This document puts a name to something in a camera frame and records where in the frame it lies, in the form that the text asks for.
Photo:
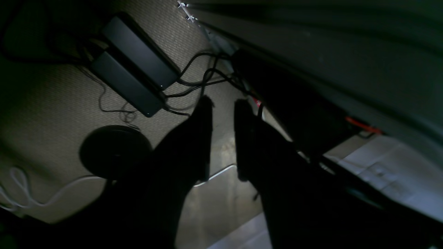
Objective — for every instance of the green table cloth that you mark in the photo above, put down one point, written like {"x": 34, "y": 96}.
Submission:
{"x": 380, "y": 60}

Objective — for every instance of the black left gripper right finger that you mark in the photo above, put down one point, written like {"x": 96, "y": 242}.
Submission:
{"x": 298, "y": 199}

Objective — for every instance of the black power adapter brick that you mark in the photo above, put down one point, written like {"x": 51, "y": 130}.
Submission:
{"x": 124, "y": 34}
{"x": 128, "y": 84}

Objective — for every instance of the black round chair base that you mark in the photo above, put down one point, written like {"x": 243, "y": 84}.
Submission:
{"x": 110, "y": 151}

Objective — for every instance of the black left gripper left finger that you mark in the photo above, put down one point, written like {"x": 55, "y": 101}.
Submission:
{"x": 151, "y": 196}

